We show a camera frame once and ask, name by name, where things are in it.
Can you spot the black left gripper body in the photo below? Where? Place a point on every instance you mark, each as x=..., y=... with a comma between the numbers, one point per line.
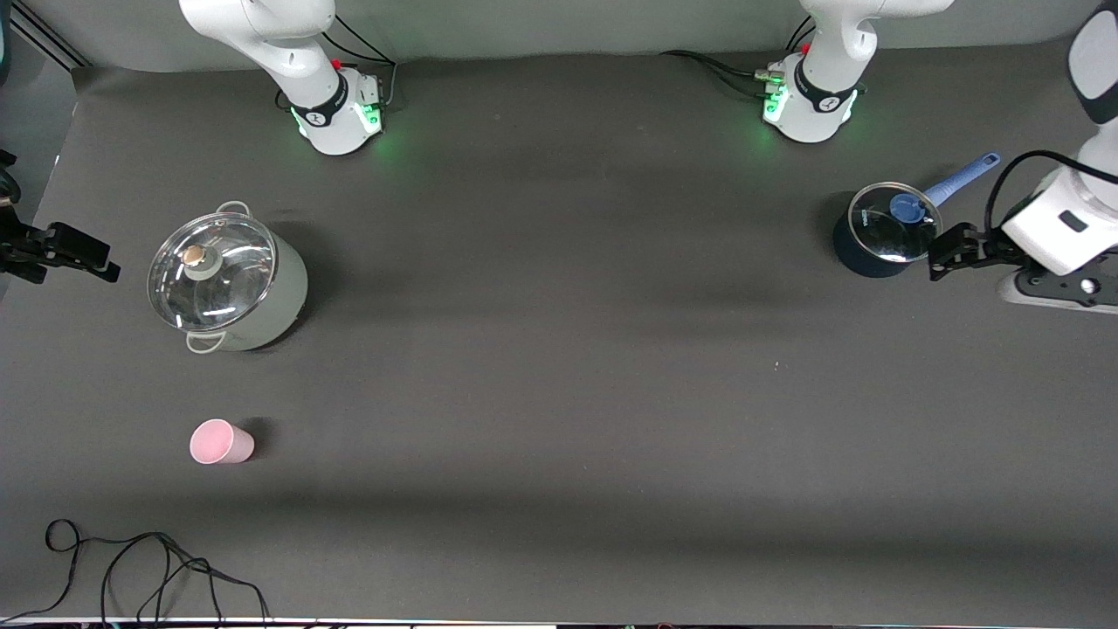
x=986, y=247

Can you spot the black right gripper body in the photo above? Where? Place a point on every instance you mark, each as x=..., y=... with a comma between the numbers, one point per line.
x=19, y=245

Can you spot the pink plastic cup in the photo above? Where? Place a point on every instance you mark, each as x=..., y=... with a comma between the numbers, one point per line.
x=218, y=443

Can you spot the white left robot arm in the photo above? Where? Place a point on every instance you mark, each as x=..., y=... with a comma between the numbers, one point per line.
x=812, y=100

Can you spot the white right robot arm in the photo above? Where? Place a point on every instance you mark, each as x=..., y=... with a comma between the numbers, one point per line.
x=336, y=114

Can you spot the glass lid blue knob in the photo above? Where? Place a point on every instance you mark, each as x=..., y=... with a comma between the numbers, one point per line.
x=882, y=234

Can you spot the dark blue saucepan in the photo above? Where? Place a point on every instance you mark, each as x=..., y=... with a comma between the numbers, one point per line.
x=860, y=262

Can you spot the glass pot lid brass knob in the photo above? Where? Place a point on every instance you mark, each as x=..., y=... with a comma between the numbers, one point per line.
x=223, y=284

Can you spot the grey-green cooking pot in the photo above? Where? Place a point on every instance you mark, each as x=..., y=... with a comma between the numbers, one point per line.
x=288, y=297

